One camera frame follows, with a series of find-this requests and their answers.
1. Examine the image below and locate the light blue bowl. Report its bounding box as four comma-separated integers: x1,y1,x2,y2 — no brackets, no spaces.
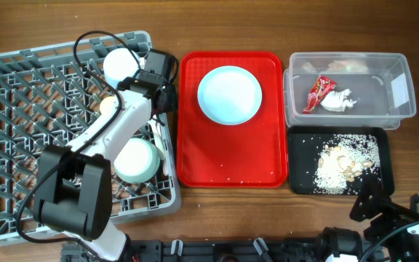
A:
103,48,140,89

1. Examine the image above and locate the white plastic spoon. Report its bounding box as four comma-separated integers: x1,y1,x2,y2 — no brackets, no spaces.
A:
148,119,166,160

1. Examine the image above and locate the yellow plastic cup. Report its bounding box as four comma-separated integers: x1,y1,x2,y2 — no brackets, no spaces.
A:
99,96,118,116

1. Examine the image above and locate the light blue plate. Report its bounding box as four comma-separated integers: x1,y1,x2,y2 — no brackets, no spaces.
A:
197,65,263,126

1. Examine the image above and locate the green bowl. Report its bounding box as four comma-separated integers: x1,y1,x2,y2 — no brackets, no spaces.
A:
113,138,161,183

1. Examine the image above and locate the white tissue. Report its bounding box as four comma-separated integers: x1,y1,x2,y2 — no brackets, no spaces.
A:
320,89,356,112

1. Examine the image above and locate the red strawberry snack wrapper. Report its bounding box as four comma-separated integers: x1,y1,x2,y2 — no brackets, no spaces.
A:
303,76,337,114

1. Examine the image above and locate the white plastic fork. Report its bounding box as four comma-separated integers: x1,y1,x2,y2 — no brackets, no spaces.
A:
161,139,169,176

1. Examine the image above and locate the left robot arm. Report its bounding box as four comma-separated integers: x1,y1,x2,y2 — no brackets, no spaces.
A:
30,49,178,261

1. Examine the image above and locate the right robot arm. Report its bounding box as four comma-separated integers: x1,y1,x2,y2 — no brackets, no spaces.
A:
314,177,419,261

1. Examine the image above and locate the grey dishwasher rack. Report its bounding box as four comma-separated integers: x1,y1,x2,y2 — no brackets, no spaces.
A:
0,31,181,246

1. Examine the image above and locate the spilled rice pile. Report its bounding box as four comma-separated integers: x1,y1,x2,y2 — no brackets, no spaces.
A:
313,134,380,195

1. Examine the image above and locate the black tray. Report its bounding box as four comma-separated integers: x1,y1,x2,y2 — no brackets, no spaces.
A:
287,126,395,195

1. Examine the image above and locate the clear plastic bin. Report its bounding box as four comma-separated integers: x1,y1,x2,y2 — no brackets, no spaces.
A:
284,52,417,130

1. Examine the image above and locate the red plastic tray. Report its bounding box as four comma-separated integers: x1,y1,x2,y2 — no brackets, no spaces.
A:
176,51,288,188

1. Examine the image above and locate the left black cable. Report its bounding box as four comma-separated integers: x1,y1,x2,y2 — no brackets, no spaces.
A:
15,30,145,262

